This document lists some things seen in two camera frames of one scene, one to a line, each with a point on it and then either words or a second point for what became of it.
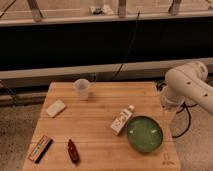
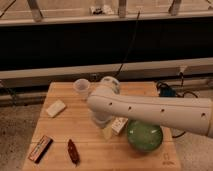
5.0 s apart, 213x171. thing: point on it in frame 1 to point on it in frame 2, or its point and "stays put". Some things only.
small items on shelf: x=105 y=10 stays put
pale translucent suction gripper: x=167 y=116 to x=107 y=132
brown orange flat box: x=40 y=149 stays put
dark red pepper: x=72 y=151 stays put
